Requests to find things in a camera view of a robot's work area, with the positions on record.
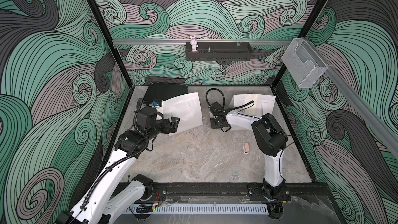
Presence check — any aluminium wall rail right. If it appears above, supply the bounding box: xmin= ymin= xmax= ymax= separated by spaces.
xmin=309 ymin=41 xmax=398 ymax=157

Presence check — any black corner frame post left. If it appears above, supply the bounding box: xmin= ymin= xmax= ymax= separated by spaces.
xmin=86 ymin=0 xmax=134 ymax=90

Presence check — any white rabbit figurine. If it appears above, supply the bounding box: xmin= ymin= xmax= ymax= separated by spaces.
xmin=190 ymin=35 xmax=198 ymax=53

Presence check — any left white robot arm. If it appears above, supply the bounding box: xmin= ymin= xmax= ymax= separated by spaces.
xmin=56 ymin=107 xmax=180 ymax=224

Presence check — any white non-woven bag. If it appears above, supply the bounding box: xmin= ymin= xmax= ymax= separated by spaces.
xmin=227 ymin=94 xmax=276 ymax=131
xmin=162 ymin=92 xmax=203 ymax=136

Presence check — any black wall shelf tray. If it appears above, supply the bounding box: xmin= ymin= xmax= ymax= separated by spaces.
xmin=185 ymin=41 xmax=253 ymax=62

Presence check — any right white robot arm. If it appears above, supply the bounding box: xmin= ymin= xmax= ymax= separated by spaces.
xmin=208 ymin=101 xmax=291 ymax=203

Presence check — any pink stapler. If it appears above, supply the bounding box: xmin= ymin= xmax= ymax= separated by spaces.
xmin=243 ymin=142 xmax=250 ymax=154

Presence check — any cream lined paper receipt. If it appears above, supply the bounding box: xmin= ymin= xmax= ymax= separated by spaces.
xmin=240 ymin=100 xmax=257 ymax=116

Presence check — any clear acrylic wall holder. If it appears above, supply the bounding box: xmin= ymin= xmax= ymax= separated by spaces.
xmin=282 ymin=38 xmax=328 ymax=89

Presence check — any aluminium wall rail back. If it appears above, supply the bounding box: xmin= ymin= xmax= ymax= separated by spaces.
xmin=112 ymin=38 xmax=292 ymax=46

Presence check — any black ribbed hard case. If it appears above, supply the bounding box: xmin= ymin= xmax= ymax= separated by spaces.
xmin=143 ymin=83 xmax=188 ymax=106

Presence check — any black corner frame post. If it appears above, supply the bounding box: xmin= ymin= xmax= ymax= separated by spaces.
xmin=86 ymin=0 xmax=134 ymax=90
xmin=271 ymin=0 xmax=328 ymax=89

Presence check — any white slotted cable duct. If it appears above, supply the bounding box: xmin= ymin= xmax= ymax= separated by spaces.
xmin=124 ymin=203 xmax=269 ymax=216

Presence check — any aluminium wall rail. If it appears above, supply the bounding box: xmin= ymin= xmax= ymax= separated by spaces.
xmin=309 ymin=41 xmax=398 ymax=157
xmin=112 ymin=38 xmax=292 ymax=46

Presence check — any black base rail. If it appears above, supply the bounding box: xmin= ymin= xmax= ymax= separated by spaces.
xmin=149 ymin=183 xmax=331 ymax=202

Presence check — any black corner frame post right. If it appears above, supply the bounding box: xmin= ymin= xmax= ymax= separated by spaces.
xmin=271 ymin=0 xmax=328 ymax=89

